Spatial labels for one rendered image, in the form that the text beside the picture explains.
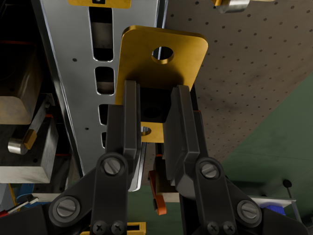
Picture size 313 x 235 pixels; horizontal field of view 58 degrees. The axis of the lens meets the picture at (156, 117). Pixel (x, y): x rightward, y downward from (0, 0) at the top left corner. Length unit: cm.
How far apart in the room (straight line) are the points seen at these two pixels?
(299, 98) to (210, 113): 141
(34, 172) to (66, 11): 32
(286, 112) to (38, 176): 220
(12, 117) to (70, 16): 19
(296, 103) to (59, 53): 218
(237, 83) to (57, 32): 70
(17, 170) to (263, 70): 77
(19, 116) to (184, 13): 49
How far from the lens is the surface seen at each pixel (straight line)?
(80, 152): 74
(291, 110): 255
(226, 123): 120
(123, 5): 42
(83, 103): 58
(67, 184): 86
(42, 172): 60
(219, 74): 97
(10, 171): 62
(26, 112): 49
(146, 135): 18
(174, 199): 88
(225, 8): 31
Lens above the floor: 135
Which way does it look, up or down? 36 degrees down
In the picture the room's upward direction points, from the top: 177 degrees clockwise
